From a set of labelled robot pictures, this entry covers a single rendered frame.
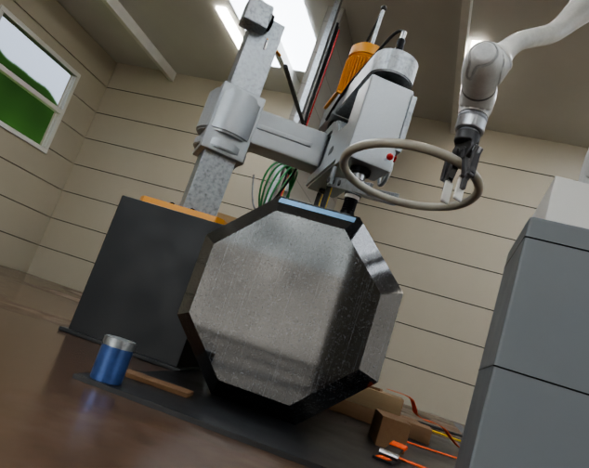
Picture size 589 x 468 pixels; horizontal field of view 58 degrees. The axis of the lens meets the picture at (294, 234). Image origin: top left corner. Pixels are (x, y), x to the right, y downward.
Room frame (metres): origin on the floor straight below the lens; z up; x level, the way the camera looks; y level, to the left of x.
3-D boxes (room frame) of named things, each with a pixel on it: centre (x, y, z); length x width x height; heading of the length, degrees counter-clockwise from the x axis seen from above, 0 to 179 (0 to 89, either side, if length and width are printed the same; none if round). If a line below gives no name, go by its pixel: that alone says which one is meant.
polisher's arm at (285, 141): (2.99, 0.37, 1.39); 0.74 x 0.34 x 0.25; 94
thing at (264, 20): (2.83, 0.60, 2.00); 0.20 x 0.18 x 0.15; 79
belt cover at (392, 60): (2.71, -0.14, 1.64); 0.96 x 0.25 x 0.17; 10
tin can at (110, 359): (1.70, 0.40, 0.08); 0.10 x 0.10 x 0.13
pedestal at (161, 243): (2.97, 0.56, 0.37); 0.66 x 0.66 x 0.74; 79
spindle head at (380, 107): (2.45, -0.18, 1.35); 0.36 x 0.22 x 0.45; 10
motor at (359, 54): (3.02, -0.10, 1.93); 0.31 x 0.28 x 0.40; 100
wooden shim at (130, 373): (1.93, 0.29, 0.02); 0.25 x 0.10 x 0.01; 85
